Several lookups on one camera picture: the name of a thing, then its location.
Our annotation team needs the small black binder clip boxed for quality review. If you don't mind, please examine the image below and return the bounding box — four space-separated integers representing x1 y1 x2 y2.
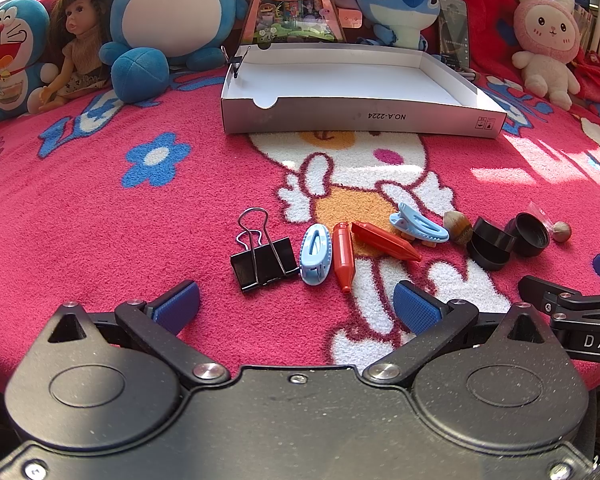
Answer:
221 46 250 78

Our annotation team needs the light blue oval hair clip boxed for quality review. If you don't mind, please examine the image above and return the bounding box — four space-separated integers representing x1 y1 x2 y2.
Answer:
299 223 332 286

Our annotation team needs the black smartphone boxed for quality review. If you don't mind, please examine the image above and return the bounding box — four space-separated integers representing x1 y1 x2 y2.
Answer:
438 0 470 70

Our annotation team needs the pink triangular diorama house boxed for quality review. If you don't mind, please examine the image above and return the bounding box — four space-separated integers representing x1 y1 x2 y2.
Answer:
240 0 363 48

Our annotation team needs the white cardboard box tray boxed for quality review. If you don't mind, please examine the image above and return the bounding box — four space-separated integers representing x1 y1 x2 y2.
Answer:
221 42 506 139

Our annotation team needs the red cartoon blanket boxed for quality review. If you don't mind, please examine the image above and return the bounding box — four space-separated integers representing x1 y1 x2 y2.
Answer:
0 0 600 396

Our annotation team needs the blue round mouse plush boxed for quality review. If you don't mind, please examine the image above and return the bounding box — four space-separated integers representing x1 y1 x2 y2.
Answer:
99 0 248 104

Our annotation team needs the pink bunny plush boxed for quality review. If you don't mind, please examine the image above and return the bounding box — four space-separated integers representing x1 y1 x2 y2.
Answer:
512 0 580 110

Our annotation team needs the large black binder clip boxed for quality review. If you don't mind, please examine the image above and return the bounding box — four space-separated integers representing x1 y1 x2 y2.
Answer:
230 207 300 292

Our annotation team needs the red plastic clip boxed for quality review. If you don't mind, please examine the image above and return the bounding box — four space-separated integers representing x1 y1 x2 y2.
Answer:
332 222 355 294
351 221 422 262

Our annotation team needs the brown acorn nut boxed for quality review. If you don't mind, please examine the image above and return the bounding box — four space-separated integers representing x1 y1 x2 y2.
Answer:
443 210 472 247

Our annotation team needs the clear plastic half sphere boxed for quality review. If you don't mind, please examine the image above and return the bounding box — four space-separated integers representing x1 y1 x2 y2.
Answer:
527 200 554 235

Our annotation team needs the blue Stitch plush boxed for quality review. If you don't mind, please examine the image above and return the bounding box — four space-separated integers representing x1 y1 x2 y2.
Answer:
332 0 440 51

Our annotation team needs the brown haired doll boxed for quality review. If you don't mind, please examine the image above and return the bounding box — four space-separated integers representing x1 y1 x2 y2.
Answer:
38 0 110 112

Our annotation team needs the black round cap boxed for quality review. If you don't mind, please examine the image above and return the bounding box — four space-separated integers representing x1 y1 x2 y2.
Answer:
466 217 517 271
505 212 550 258

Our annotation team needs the light blue duckbill hair clip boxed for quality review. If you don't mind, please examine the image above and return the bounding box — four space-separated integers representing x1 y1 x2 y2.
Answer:
389 203 450 247

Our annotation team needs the Doraemon plush toy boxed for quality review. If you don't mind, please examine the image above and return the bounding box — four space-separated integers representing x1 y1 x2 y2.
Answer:
0 0 59 122

